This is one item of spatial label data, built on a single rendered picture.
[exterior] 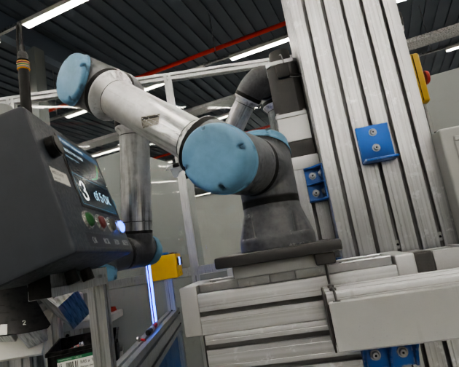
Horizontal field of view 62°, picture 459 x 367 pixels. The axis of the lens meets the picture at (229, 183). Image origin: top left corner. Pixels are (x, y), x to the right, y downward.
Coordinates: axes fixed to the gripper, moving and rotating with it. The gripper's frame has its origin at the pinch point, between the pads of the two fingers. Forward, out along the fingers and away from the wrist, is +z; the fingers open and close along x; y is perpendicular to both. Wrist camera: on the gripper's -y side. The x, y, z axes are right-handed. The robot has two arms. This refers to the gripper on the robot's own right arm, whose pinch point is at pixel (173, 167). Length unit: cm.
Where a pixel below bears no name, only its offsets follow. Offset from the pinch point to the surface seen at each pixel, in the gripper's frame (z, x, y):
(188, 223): 15.2, 18.3, 26.7
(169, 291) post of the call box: -4, -24, 50
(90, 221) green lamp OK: -73, -100, 21
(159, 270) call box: -7, -29, 40
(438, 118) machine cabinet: -90, 226, -6
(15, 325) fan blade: -6, -82, 40
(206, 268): 10, 19, 50
